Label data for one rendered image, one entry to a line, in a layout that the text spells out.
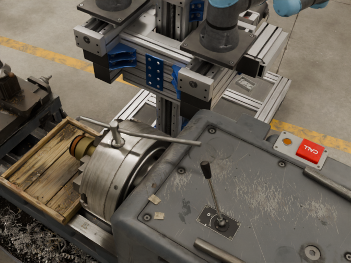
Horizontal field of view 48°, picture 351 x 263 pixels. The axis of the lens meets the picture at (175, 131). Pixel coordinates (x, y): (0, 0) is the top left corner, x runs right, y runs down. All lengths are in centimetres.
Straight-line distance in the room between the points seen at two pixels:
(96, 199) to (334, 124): 222
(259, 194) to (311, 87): 233
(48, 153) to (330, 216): 101
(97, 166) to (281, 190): 48
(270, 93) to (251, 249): 194
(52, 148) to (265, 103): 157
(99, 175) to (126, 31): 83
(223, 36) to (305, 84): 188
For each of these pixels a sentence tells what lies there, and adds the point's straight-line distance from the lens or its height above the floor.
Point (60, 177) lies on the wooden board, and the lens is 147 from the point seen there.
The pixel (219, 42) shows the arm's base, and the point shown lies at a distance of 147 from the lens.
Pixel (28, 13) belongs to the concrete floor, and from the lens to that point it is 397.
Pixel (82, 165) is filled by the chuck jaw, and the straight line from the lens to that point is 120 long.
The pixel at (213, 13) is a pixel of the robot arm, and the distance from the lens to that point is 143.
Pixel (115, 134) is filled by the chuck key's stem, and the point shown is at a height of 129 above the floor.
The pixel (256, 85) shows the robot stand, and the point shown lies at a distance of 282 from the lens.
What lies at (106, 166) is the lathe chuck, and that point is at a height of 121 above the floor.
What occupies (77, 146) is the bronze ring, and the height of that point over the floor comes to 111.
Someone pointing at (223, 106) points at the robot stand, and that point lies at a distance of 263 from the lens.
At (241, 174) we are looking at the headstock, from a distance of 101.
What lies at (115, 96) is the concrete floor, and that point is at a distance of 297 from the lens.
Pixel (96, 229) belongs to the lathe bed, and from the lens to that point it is 136.
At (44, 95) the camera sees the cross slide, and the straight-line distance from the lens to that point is 165.
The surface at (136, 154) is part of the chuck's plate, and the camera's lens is 105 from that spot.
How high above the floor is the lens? 207
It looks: 50 degrees down
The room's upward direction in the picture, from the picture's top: 3 degrees clockwise
